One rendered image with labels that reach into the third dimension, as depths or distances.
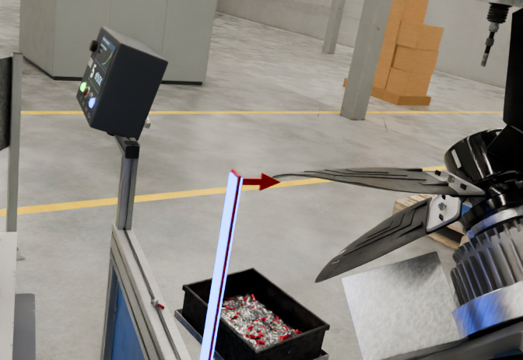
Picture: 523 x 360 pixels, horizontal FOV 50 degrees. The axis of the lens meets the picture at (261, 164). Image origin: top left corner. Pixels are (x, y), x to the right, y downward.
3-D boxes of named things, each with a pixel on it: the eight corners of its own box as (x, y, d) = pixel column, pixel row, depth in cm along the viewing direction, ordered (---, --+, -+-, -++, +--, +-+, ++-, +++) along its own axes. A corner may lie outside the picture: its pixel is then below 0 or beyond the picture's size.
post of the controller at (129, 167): (131, 230, 123) (140, 145, 117) (117, 230, 122) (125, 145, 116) (128, 224, 126) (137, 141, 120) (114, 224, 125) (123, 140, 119)
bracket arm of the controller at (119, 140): (138, 159, 118) (140, 145, 117) (124, 159, 117) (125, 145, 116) (118, 127, 139) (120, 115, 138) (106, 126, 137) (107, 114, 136)
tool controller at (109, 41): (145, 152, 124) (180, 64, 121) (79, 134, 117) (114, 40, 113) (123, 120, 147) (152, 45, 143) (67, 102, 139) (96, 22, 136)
